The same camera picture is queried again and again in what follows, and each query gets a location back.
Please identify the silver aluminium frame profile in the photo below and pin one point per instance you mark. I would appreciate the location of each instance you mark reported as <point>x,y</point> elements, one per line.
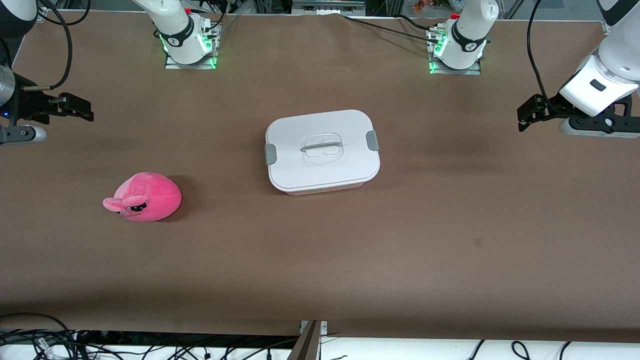
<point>606,27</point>

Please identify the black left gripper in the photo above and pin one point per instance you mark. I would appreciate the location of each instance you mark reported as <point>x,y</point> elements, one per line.
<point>549,107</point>

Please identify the pink plush toy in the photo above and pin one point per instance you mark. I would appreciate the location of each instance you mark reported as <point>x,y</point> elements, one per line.
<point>155,195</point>

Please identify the grey lid latch clip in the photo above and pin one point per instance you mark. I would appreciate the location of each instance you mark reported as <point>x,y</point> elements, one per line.
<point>270,154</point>
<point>372,140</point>

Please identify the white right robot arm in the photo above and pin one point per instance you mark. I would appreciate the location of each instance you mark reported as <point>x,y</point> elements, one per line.
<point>175,47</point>

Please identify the grey metal device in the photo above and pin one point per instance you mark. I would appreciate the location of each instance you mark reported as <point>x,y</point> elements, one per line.
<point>320,6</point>

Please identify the aluminium frame post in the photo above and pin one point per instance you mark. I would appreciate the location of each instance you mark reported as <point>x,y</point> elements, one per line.
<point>307,345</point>

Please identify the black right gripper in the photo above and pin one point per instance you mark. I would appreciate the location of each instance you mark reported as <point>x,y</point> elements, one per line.
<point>31,106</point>

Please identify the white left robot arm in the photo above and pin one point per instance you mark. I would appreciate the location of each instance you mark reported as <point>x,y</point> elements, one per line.
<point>470,30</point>

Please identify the pale pink plastic box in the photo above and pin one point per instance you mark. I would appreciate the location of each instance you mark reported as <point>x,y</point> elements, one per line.
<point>325,189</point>

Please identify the small colourful object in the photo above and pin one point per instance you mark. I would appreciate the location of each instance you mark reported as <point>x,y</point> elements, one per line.
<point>422,5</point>

